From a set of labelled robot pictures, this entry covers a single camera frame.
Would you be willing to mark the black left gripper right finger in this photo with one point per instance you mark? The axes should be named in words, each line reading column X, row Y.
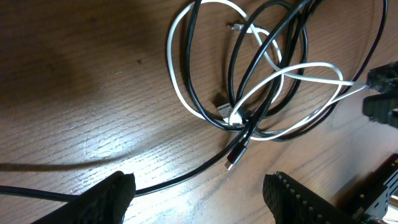
column 291, row 202

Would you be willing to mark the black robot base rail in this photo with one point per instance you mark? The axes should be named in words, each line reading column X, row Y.
column 368, row 200

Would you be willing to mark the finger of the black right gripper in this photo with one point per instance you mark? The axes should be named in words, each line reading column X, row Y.
column 383, row 79
column 381, row 108

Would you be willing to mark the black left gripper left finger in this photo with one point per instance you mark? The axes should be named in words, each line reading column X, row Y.
column 104, row 203

